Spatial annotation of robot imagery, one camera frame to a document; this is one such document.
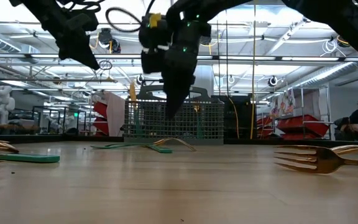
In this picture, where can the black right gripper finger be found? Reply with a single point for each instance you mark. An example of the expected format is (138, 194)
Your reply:
(174, 90)
(189, 74)

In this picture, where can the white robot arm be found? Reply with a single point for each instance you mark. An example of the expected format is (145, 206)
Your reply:
(2, 102)

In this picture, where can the colourful poster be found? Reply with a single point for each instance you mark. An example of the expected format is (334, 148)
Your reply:
(283, 104)

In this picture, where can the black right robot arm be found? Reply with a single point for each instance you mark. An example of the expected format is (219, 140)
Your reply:
(337, 18)

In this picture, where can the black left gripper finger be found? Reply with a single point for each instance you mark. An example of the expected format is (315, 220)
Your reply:
(68, 54)
(85, 51)

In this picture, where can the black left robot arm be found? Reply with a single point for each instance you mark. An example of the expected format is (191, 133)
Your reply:
(42, 12)

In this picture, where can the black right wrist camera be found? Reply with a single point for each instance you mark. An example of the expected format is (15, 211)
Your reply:
(151, 37)

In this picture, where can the red storage bin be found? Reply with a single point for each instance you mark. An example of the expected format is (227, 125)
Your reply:
(264, 124)
(99, 110)
(300, 123)
(99, 126)

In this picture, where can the black cabinet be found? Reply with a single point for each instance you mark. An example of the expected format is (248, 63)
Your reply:
(241, 118)

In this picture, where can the black aluminium table frame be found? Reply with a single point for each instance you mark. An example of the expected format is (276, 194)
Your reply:
(57, 139)

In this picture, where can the grey plastic cutlery basket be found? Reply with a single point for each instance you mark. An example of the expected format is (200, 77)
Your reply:
(197, 142)

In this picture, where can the white board panel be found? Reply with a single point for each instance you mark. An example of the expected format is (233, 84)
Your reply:
(115, 115)

